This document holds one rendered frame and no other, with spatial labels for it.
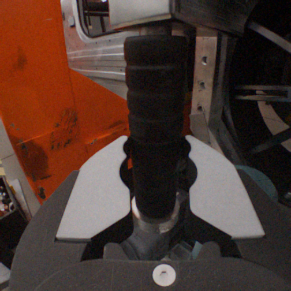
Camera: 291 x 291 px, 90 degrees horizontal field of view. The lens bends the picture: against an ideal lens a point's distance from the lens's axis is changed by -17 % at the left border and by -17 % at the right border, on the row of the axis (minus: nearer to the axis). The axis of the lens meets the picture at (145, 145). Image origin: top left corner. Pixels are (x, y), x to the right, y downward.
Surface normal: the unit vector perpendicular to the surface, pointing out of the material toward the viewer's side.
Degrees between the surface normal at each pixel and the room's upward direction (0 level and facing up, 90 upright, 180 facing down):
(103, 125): 90
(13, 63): 90
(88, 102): 90
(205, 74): 90
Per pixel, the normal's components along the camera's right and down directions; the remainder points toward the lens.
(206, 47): -0.73, 0.36
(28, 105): 0.69, 0.35
